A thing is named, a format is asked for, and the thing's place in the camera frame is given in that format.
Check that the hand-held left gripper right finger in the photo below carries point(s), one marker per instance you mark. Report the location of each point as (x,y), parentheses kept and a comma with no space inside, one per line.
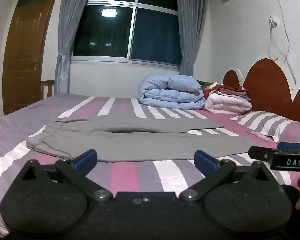
(205,160)

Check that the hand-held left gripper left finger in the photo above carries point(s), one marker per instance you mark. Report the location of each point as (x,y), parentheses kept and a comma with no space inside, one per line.
(86,159)

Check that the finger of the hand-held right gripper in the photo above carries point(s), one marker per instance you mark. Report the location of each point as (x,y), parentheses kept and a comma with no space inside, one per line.
(288,145)
(262,153)

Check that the grey pants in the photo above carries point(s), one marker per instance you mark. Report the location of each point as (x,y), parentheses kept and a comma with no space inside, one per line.
(145,142)

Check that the striped pillow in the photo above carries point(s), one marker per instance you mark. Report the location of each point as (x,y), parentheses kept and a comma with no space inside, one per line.
(272,123)

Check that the striped bed sheet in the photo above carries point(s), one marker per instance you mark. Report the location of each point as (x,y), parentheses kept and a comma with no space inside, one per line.
(130,172)

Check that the folded white blanket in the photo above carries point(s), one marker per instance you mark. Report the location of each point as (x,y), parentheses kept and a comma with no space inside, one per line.
(227,103)

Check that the red-brown scalloped headboard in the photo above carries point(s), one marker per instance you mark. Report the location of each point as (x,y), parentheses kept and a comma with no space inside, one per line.
(267,87)

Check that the stack of folded clothes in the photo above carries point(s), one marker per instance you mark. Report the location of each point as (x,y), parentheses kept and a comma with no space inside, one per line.
(227,89)

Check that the folded light blue duvet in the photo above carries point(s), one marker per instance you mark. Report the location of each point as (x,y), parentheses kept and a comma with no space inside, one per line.
(170,92)

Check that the wooden chair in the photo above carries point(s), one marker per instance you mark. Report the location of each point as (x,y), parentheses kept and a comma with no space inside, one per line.
(48,87)

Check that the brown wooden door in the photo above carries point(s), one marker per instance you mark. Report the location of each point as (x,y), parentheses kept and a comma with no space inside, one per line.
(25,55)

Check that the grey curtain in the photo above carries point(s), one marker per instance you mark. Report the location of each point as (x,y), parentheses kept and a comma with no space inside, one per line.
(191,30)
(67,30)

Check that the sliding window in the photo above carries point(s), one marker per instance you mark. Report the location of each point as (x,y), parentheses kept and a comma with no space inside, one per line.
(155,35)

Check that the white wall socket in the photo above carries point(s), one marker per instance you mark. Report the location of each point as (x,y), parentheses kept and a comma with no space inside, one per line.
(273,21)

